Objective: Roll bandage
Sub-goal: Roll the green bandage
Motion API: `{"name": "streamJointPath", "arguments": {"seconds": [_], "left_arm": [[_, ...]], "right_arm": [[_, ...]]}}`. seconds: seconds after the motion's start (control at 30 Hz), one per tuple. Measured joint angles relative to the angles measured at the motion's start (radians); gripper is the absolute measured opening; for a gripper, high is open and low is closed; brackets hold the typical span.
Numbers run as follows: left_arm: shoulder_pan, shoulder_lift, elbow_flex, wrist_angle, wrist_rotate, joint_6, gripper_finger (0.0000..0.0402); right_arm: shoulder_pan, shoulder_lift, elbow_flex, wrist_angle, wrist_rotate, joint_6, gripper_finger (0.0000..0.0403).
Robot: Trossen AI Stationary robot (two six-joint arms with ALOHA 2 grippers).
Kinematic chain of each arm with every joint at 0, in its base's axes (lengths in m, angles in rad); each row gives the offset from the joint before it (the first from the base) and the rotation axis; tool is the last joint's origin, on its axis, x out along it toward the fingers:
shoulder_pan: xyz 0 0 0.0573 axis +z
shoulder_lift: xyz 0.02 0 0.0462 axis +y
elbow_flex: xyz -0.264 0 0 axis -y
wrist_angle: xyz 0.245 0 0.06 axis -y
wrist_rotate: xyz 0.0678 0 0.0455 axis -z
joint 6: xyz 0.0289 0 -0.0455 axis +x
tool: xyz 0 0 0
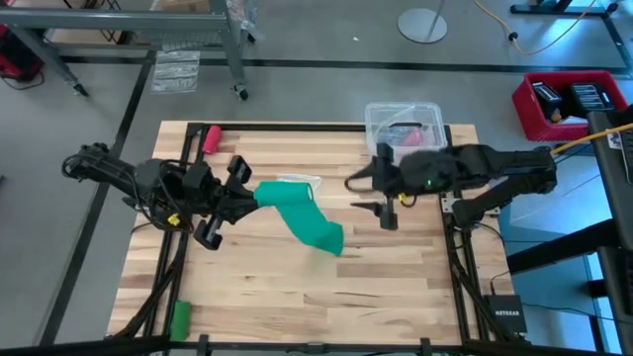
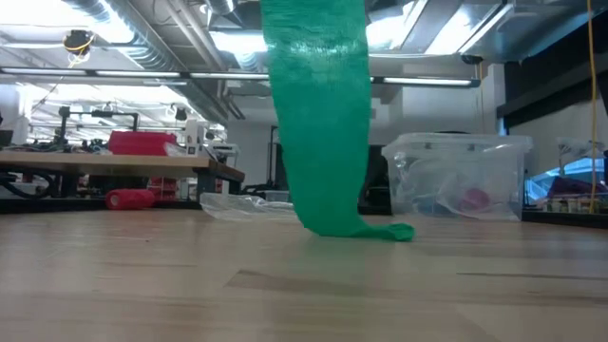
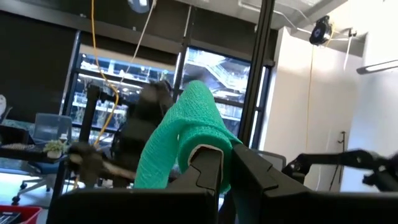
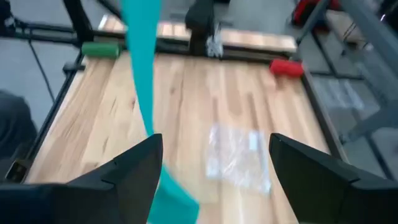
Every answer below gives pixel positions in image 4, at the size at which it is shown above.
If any dark grey bulky object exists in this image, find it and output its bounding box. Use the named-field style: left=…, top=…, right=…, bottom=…
left=0, top=90, right=38, bottom=159

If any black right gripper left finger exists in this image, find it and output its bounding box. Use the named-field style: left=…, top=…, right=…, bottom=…
left=0, top=133, right=164, bottom=224

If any small green bandage roll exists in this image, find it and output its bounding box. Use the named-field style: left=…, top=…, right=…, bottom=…
left=81, top=42, right=121, bottom=59

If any wooden workbench in background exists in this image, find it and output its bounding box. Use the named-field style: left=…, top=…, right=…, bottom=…
left=292, top=0, right=398, bottom=144

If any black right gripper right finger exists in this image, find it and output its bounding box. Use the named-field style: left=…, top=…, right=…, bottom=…
left=269, top=133, right=398, bottom=224

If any red bandage roll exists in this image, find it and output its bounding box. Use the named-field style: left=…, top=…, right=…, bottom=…
left=269, top=58, right=305, bottom=78

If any clear zipper bag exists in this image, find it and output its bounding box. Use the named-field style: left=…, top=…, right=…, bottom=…
left=205, top=124, right=273, bottom=194

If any red bag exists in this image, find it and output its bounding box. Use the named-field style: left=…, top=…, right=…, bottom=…
left=292, top=0, right=340, bottom=22

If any black aluminium rig frame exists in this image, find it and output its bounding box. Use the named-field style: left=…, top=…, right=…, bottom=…
left=0, top=0, right=349, bottom=187

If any long green elastic bandage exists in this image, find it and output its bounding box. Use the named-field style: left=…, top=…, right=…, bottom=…
left=119, top=0, right=200, bottom=224

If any black table clamp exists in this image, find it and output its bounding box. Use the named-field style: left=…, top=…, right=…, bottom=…
left=63, top=61, right=86, bottom=75

